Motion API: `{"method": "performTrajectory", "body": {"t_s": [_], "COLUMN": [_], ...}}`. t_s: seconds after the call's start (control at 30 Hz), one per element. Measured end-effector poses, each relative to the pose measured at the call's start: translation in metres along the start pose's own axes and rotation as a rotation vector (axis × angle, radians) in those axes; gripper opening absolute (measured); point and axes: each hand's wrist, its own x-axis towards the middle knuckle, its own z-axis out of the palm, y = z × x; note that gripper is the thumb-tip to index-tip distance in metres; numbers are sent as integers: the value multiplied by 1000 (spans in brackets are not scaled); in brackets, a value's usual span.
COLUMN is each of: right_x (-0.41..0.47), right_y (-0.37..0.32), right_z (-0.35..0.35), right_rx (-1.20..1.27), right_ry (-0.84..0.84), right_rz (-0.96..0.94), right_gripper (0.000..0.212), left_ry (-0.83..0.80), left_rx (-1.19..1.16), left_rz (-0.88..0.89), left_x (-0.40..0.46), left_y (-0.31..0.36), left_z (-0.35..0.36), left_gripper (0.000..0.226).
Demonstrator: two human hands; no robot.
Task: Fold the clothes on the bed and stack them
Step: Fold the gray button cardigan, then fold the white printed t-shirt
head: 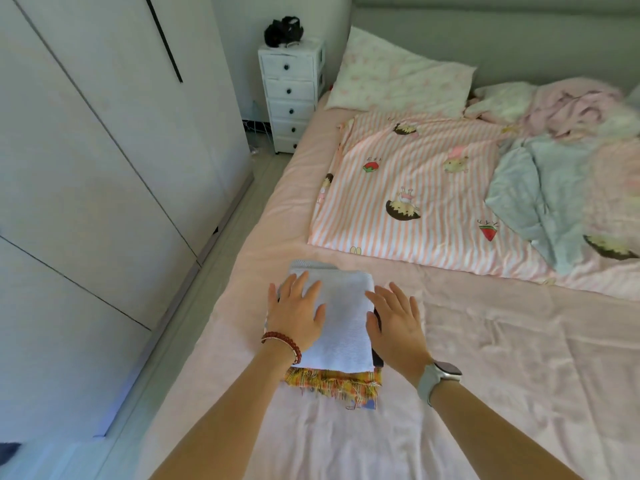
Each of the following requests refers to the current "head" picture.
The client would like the person's left hand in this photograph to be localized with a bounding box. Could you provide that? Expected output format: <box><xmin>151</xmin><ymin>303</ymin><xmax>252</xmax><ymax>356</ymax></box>
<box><xmin>265</xmin><ymin>271</ymin><xmax>327</xmax><ymax>353</ymax></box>

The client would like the person's right hand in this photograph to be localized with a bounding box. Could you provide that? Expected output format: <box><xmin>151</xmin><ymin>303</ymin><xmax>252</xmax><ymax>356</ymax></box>
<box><xmin>364</xmin><ymin>282</ymin><xmax>434</xmax><ymax>386</ymax></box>

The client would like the light blue knit garment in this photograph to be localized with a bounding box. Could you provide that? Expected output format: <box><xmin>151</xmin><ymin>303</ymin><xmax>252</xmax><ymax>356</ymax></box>
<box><xmin>278</xmin><ymin>260</ymin><xmax>377</xmax><ymax>374</ymax></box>

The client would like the person's right forearm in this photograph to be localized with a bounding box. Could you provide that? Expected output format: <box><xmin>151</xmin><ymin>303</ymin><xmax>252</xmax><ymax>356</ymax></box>
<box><xmin>406</xmin><ymin>362</ymin><xmax>584</xmax><ymax>480</ymax></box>

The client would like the person's left forearm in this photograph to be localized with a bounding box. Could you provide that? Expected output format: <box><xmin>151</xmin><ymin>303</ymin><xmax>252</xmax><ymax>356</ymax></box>
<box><xmin>148</xmin><ymin>340</ymin><xmax>297</xmax><ymax>480</ymax></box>

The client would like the yellow plaid folded garment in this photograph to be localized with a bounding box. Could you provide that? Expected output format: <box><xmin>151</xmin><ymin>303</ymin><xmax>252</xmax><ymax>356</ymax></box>
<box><xmin>284</xmin><ymin>367</ymin><xmax>383</xmax><ymax>410</ymax></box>

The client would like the grey band smartwatch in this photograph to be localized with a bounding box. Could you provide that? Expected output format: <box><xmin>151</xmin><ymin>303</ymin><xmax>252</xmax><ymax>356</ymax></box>
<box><xmin>417</xmin><ymin>361</ymin><xmax>463</xmax><ymax>408</ymax></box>

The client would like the bed with pink sheet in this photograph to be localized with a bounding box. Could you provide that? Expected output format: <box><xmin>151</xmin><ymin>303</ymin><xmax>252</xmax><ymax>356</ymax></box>
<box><xmin>135</xmin><ymin>90</ymin><xmax>640</xmax><ymax>480</ymax></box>

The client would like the pink striped cartoon quilt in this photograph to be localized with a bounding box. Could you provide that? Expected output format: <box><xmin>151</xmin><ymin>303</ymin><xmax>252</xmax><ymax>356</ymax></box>
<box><xmin>307</xmin><ymin>111</ymin><xmax>640</xmax><ymax>301</ymax></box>

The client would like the pale green cloth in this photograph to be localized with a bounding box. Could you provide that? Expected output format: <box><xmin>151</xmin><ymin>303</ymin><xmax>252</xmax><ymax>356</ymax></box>
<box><xmin>485</xmin><ymin>135</ymin><xmax>601</xmax><ymax>276</ymax></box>

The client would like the white drawer chest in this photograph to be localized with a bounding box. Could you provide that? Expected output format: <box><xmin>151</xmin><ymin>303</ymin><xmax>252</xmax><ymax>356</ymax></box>
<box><xmin>258</xmin><ymin>37</ymin><xmax>327</xmax><ymax>154</ymax></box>

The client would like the white wardrobe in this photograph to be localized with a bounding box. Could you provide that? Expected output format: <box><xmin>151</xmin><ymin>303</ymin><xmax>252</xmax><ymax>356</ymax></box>
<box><xmin>0</xmin><ymin>0</ymin><xmax>254</xmax><ymax>443</ymax></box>

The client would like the white floral pillow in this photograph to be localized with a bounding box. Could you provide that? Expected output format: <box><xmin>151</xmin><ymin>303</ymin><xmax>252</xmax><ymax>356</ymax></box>
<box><xmin>325</xmin><ymin>26</ymin><xmax>477</xmax><ymax>119</ymax></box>

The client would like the small white pillow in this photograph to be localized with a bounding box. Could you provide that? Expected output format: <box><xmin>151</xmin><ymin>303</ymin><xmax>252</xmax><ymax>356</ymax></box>
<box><xmin>464</xmin><ymin>82</ymin><xmax>538</xmax><ymax>125</ymax></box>

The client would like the pale fluffy blanket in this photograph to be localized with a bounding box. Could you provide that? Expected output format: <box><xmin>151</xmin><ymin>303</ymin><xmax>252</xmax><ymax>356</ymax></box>
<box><xmin>582</xmin><ymin>102</ymin><xmax>640</xmax><ymax>245</ymax></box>

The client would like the black bag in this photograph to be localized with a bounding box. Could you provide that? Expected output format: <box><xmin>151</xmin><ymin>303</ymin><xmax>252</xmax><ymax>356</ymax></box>
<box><xmin>264</xmin><ymin>16</ymin><xmax>304</xmax><ymax>48</ymax></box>

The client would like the pink crumpled garment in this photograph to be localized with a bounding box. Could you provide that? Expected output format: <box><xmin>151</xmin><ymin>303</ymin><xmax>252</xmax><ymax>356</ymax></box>
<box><xmin>522</xmin><ymin>77</ymin><xmax>626</xmax><ymax>140</ymax></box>

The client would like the grey-green upholstered headboard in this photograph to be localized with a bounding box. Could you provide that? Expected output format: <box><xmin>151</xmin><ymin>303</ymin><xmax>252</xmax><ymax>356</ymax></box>
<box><xmin>347</xmin><ymin>0</ymin><xmax>640</xmax><ymax>95</ymax></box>

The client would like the red bead bracelet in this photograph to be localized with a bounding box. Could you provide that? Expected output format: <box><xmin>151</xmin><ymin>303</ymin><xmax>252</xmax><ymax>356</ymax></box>
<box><xmin>261</xmin><ymin>331</ymin><xmax>303</xmax><ymax>365</ymax></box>

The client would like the tangle of cables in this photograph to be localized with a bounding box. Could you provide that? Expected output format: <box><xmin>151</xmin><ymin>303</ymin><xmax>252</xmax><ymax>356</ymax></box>
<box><xmin>242</xmin><ymin>120</ymin><xmax>275</xmax><ymax>155</ymax></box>

